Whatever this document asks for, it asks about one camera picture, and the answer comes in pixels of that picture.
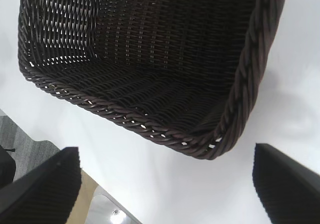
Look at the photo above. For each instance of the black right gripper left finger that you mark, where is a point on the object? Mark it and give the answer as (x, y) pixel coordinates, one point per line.
(42, 194)

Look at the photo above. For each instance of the dark brown wicker basket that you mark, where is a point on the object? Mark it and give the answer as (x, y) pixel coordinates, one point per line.
(162, 58)

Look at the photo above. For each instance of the silver metal table frame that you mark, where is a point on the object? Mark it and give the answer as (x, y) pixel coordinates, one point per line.
(105, 209)

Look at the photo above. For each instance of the black object on floor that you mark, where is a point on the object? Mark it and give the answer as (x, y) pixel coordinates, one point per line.
(6, 166)

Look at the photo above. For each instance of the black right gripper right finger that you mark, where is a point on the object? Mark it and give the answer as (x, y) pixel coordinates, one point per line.
(290, 191)

